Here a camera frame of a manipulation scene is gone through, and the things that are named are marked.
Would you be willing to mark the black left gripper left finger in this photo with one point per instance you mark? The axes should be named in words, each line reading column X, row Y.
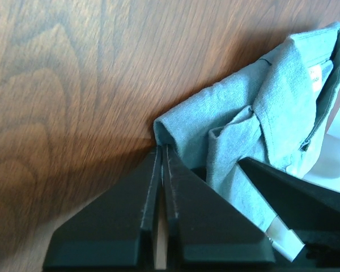
column 117, row 229

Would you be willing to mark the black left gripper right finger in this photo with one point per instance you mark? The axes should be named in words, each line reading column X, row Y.
column 204, row 230

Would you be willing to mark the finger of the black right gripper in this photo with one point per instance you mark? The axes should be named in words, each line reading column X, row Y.
column 313, row 212

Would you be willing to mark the grey long sleeve shirt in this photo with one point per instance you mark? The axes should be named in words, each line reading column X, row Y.
column 274, row 110

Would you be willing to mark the white plastic laundry basket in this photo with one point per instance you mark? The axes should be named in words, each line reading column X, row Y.
column 326, row 171

